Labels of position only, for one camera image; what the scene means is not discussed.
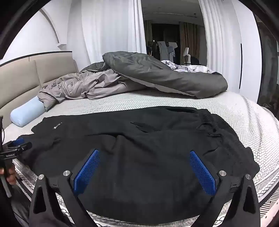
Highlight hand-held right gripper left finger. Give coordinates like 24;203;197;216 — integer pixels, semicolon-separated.
29;149;101;227

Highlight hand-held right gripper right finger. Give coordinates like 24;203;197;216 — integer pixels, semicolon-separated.
189;150;261;227

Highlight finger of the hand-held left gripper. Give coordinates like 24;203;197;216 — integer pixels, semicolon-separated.
5;142;33;154
9;137;25;146

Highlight black pants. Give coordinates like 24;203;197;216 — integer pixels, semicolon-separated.
16;106;261;225

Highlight person's left hand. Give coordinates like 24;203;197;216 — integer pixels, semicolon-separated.
0;167;17;186

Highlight light blue bolster pillow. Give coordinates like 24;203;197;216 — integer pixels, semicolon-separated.
10;96;47;127

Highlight beige padded headboard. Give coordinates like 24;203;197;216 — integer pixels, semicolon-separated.
0;51;79;131

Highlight grey-beige crumpled blanket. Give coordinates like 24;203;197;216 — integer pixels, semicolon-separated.
37;69;151;112

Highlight white striped bedding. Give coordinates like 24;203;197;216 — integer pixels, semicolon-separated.
161;59;215;74

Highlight dark grey duvet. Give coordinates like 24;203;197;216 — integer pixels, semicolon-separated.
80;51;228;99

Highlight white chair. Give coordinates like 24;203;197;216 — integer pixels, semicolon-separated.
183;47;192;65

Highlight dark framed panel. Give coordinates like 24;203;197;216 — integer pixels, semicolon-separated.
254;13;279;114

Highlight hanging clothes on rack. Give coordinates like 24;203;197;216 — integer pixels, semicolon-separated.
157;41;178;63

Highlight brown curtain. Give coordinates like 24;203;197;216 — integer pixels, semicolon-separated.
179;21;201;64

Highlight white sheer curtain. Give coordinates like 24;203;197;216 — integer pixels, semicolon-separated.
198;0;241;92
81;0;144;70

